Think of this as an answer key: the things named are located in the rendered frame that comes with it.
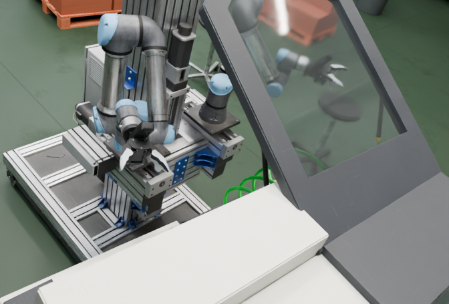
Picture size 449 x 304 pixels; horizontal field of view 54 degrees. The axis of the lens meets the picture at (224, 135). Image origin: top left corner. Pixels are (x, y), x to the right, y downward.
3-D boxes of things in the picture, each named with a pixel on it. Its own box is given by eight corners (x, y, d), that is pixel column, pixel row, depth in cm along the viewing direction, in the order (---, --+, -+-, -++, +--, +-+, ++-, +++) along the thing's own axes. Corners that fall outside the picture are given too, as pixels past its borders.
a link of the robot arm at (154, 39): (163, 21, 177) (168, 144, 176) (135, 19, 172) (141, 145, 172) (171, 13, 166) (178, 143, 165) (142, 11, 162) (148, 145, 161)
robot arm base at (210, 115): (192, 111, 236) (196, 96, 230) (212, 103, 246) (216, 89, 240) (212, 127, 229) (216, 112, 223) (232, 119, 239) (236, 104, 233)
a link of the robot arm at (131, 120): (143, 117, 153) (120, 115, 149) (146, 125, 150) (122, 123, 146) (138, 133, 158) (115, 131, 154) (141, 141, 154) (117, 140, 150)
